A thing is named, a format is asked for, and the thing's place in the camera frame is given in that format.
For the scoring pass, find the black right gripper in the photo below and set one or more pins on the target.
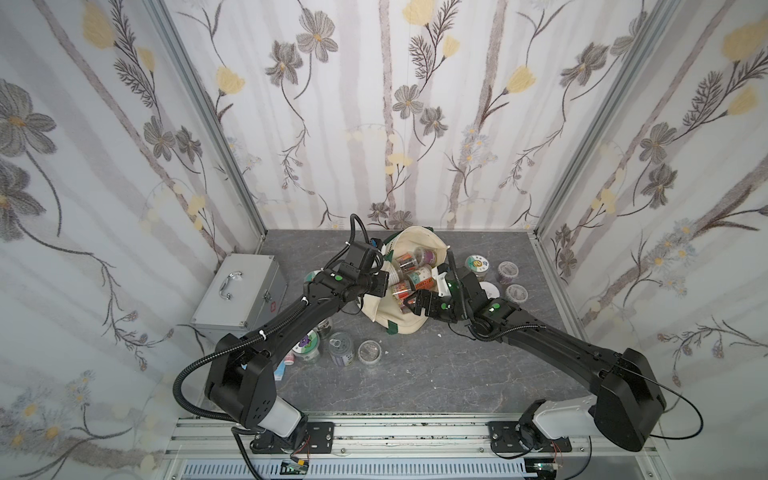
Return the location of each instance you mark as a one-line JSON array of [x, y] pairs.
[[429, 301]]

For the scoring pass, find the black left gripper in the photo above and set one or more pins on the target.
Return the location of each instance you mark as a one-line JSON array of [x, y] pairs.
[[377, 282]]

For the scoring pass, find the red orange label seed jar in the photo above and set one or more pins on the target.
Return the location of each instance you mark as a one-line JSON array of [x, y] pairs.
[[422, 278]]

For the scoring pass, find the white cartoon label seed jar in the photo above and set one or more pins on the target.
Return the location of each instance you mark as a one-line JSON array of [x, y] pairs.
[[478, 265]]

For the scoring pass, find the clear jar grey contents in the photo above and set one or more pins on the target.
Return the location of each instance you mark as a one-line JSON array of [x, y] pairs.
[[516, 293]]

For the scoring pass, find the clear purple label seed jar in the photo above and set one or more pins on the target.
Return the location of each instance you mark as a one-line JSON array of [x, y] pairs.
[[507, 272]]

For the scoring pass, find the white purple cartoon seed jar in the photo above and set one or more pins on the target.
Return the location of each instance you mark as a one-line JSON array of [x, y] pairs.
[[308, 348]]

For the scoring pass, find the plain white lid jar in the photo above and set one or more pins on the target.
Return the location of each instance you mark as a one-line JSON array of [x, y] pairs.
[[325, 328]]

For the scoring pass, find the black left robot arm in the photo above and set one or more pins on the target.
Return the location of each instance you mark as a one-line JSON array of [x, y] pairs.
[[240, 381]]

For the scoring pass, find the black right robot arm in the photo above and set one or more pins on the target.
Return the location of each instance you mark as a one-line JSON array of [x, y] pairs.
[[624, 402]]

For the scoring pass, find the cream canvas tote bag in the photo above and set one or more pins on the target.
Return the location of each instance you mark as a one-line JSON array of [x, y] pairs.
[[386, 311]]

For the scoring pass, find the red green label jar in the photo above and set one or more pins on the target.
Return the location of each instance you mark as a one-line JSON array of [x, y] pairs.
[[402, 291]]

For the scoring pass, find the white text label jar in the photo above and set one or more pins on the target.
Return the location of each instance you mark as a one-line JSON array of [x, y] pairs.
[[491, 290]]

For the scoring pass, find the silver tin can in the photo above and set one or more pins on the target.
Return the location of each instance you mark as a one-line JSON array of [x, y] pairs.
[[341, 348]]

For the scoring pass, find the grey metal case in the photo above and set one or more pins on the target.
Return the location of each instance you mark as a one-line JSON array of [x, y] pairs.
[[246, 293]]

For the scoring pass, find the blue face mask pack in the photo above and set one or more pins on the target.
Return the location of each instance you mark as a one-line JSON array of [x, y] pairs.
[[279, 371]]

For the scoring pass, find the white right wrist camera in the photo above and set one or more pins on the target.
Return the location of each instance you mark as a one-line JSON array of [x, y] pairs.
[[443, 285]]

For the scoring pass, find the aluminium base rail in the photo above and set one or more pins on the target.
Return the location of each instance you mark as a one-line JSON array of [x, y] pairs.
[[402, 446]]

